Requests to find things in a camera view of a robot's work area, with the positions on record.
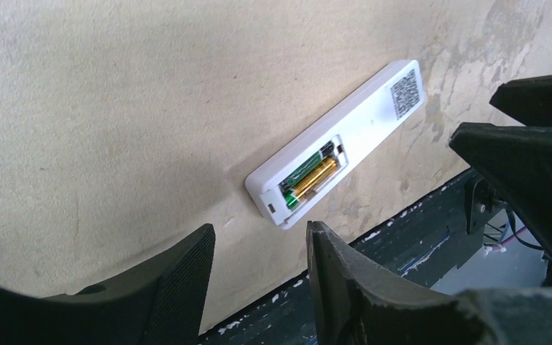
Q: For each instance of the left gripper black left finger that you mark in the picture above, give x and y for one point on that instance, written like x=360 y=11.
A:
x=158 y=301

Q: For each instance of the green black battery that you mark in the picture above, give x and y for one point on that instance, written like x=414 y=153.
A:
x=306 y=167

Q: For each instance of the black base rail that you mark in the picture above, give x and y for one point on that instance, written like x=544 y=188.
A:
x=420 y=244

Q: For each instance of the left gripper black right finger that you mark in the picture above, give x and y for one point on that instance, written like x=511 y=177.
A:
x=357 y=301

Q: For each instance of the white remote control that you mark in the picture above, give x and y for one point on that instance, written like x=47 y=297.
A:
x=357 y=125

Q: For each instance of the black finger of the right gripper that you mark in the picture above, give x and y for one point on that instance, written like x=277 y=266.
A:
x=528 y=100
x=517 y=161

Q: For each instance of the gold battery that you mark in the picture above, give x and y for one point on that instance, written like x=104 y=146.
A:
x=320 y=172

